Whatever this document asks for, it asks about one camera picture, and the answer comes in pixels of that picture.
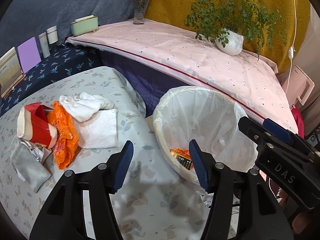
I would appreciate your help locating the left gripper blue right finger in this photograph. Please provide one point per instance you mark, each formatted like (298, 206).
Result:
(197, 157)

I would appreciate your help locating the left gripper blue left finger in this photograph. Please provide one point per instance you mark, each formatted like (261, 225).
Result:
(120, 165)

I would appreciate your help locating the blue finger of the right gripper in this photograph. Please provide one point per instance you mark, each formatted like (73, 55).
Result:
(277, 131)

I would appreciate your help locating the black gold box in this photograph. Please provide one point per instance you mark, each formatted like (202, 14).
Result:
(186, 162)

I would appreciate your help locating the small orange bag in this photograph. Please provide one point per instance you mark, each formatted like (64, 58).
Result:
(177, 152)

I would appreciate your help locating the white paper napkin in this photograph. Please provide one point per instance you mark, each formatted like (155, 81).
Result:
(100, 131)

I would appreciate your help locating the orange plastic bag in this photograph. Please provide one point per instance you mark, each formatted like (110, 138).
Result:
(68, 139)

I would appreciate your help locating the white cloth rag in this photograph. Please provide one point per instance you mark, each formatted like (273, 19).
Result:
(83, 106)

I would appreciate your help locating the grey drawstring pouch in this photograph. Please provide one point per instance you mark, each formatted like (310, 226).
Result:
(28, 165)

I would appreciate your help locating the red white paper cup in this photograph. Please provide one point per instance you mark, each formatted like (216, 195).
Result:
(33, 125)

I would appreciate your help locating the white lined trash bin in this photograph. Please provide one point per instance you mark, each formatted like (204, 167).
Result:
(207, 116)

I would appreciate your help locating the person hand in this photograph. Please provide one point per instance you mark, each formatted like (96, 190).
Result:
(301, 221)

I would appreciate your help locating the pink bed cover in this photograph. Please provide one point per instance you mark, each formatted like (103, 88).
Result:
(246, 78)

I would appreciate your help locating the navy floral cloth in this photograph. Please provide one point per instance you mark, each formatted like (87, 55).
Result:
(66, 61)

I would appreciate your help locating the mustard yellow backdrop cloth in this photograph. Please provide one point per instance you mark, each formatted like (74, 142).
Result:
(296, 15)

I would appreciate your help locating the white potted green plant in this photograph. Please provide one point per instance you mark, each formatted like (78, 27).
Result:
(255, 20)

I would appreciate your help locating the mint green tissue box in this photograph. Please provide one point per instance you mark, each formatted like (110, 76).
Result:
(84, 25)

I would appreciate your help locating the slim white bottle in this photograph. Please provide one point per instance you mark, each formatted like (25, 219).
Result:
(44, 45)

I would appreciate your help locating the purple card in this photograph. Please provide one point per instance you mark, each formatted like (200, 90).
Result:
(28, 54)

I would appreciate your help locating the beige desk calendar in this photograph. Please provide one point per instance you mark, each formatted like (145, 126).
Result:
(10, 72)

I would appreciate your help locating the white cylindrical jar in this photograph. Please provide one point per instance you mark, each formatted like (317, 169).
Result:
(52, 38)

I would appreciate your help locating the blue grey backdrop cloth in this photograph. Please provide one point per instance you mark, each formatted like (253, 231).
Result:
(25, 19)

